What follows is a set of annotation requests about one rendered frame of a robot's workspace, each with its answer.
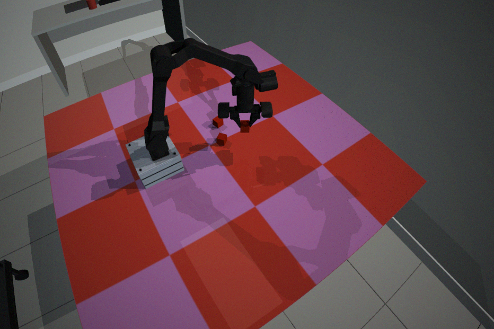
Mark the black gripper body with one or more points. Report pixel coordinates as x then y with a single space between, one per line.
245 106

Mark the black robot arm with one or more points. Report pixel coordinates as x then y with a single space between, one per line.
162 61

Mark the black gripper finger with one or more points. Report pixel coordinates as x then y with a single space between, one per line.
236 119
253 118

